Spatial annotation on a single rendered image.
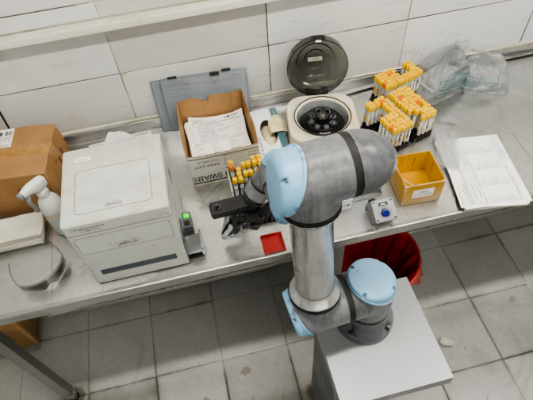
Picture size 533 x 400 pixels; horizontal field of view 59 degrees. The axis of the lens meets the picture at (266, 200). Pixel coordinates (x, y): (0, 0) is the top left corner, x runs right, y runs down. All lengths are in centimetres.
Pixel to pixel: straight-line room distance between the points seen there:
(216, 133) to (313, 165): 98
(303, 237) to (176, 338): 153
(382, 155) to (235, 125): 99
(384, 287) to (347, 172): 41
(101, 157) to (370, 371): 91
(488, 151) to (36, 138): 152
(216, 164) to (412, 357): 83
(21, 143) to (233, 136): 70
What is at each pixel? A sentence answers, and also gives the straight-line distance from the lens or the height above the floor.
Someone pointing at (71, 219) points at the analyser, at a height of 117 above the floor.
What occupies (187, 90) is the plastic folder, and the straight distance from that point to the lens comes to 176.
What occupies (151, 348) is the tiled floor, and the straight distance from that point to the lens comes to 235.
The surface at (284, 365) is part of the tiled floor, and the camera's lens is 223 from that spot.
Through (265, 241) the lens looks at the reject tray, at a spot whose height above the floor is 88.
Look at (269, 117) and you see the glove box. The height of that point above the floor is 94.
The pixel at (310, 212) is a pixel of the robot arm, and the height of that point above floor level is 147.
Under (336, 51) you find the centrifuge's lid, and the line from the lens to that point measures 176.
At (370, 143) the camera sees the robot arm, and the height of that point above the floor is 155.
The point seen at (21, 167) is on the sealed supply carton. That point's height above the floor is 105.
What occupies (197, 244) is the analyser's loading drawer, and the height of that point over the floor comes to 91.
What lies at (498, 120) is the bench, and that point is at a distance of 196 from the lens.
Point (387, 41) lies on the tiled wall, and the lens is 191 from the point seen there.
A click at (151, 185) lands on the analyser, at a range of 128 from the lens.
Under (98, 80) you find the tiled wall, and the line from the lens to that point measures 176.
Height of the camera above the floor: 213
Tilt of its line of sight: 53 degrees down
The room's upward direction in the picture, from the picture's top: 5 degrees counter-clockwise
